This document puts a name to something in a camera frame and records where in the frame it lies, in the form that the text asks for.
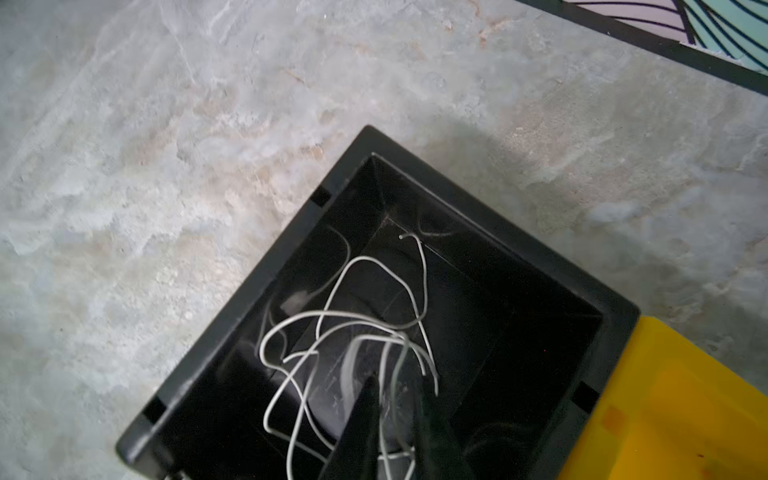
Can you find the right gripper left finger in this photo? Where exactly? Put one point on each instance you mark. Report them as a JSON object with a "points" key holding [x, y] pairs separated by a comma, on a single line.
{"points": [[356, 453]]}

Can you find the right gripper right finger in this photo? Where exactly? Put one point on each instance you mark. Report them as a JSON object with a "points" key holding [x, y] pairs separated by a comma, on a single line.
{"points": [[438, 454]]}

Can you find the yellow plastic bin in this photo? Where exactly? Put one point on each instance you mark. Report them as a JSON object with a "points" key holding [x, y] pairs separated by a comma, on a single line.
{"points": [[671, 411]]}

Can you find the black plastic bin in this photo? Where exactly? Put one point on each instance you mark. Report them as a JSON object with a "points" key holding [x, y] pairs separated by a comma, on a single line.
{"points": [[389, 270]]}

